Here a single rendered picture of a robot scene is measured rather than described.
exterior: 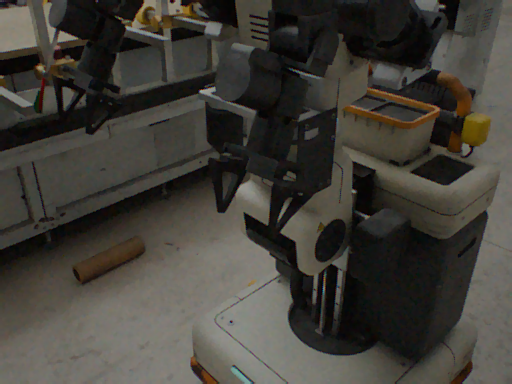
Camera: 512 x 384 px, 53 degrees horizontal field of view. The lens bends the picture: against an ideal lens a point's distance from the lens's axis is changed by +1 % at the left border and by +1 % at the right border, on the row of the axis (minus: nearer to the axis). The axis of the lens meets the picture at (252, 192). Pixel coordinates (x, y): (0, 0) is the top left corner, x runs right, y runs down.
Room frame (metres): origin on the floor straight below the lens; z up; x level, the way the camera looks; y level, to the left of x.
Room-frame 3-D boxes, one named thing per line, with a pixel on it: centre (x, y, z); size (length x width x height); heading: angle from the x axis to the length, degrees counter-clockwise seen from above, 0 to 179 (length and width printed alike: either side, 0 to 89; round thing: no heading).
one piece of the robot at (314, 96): (0.93, -0.04, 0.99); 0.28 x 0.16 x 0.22; 43
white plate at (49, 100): (1.72, 0.72, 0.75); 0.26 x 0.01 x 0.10; 135
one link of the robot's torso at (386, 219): (0.97, -0.17, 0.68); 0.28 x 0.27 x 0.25; 43
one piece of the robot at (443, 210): (1.19, -0.32, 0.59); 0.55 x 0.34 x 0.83; 43
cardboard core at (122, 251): (1.73, 0.61, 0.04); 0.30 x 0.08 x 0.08; 135
